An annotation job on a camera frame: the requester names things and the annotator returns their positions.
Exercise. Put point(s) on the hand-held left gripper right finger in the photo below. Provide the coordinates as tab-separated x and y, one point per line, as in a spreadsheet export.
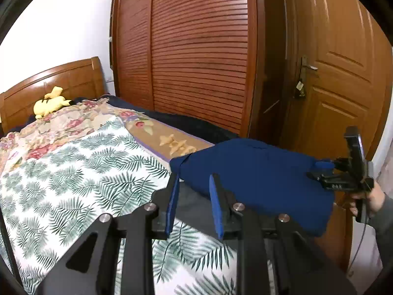
216	209

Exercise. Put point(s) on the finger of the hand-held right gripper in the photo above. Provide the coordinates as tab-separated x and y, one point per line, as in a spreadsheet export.
331	182
326	164

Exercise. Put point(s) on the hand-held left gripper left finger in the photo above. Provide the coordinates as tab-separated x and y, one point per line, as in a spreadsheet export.
172	206

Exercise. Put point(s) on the navy blue suit jacket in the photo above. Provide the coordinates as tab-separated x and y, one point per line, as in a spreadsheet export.
261	172

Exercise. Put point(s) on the person's right forearm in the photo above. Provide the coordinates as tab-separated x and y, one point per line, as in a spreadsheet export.
383	236

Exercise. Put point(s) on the person's right hand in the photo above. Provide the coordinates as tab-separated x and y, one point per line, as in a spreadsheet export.
377	199

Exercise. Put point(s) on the wooden bed footboard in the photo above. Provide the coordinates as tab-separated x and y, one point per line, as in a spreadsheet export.
337	236

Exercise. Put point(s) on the wooden door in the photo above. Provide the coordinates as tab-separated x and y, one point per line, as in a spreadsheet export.
337	98

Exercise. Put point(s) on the brown cartoon print blanket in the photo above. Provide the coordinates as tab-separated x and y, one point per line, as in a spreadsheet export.
159	135

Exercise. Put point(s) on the hanging keys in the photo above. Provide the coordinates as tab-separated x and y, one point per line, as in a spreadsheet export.
300	89

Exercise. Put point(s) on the dark navy bedsheet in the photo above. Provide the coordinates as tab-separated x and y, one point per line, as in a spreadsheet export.
184	123

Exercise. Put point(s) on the leaf print blanket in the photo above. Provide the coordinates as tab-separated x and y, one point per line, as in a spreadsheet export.
76	175

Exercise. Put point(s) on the floral quilt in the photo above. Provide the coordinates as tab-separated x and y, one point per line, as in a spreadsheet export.
61	126

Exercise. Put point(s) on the wooden louvred wardrobe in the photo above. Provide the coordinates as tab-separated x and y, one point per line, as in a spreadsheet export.
199	52

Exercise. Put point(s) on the yellow plush toy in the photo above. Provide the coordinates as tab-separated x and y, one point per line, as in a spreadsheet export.
49	104

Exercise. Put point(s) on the wooden bed headboard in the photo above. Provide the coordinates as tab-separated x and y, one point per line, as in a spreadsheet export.
70	80

